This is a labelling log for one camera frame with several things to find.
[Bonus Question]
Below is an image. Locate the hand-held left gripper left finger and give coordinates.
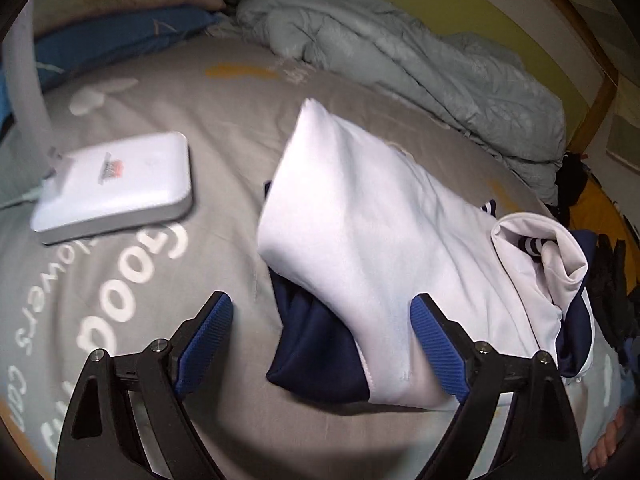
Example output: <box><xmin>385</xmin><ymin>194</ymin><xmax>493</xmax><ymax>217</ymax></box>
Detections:
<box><xmin>54</xmin><ymin>291</ymin><xmax>233</xmax><ymax>480</ymax></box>

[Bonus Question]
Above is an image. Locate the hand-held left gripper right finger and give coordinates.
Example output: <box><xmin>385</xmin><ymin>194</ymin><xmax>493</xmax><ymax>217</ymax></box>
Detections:
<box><xmin>410</xmin><ymin>295</ymin><xmax>583</xmax><ymax>480</ymax></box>

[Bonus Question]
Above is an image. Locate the white and navy baseball jacket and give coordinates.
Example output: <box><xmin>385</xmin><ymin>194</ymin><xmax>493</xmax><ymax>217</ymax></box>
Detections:
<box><xmin>256</xmin><ymin>99</ymin><xmax>596</xmax><ymax>408</ymax></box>

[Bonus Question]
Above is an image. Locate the person's right hand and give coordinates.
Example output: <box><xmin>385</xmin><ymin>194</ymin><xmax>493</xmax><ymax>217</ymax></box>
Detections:
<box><xmin>587</xmin><ymin>402</ymin><xmax>631</xmax><ymax>471</ymax></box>

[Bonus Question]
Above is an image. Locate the white desk lamp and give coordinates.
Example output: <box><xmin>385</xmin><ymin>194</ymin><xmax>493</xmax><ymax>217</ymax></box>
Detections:
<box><xmin>0</xmin><ymin>0</ymin><xmax>195</xmax><ymax>247</ymax></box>

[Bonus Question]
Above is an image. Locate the black puffer jacket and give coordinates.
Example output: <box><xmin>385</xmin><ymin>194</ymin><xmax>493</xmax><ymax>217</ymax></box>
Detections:
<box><xmin>582</xmin><ymin>232</ymin><xmax>640</xmax><ymax>346</ymax></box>

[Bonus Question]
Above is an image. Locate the black garment with white stripe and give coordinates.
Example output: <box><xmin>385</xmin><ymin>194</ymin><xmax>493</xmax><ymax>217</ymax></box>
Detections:
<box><xmin>555</xmin><ymin>152</ymin><xmax>588</xmax><ymax>226</ymax></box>

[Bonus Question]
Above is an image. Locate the hanging pale cloth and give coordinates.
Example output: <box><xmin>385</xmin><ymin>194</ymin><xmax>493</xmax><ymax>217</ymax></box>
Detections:
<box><xmin>607</xmin><ymin>110</ymin><xmax>640</xmax><ymax>166</ymax></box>

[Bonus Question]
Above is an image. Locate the pale grey-blue duvet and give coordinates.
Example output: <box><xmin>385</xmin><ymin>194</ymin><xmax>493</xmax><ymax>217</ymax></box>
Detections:
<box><xmin>210</xmin><ymin>0</ymin><xmax>568</xmax><ymax>206</ymax></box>

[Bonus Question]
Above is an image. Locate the blue pillow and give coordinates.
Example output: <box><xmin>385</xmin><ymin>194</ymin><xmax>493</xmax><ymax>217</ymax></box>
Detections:
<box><xmin>0</xmin><ymin>5</ymin><xmax>226</xmax><ymax>126</ymax></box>

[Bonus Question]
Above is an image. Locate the grey lamp cable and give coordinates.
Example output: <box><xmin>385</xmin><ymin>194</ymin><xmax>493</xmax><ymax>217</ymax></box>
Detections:
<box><xmin>0</xmin><ymin>187</ymin><xmax>46</xmax><ymax>211</ymax></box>

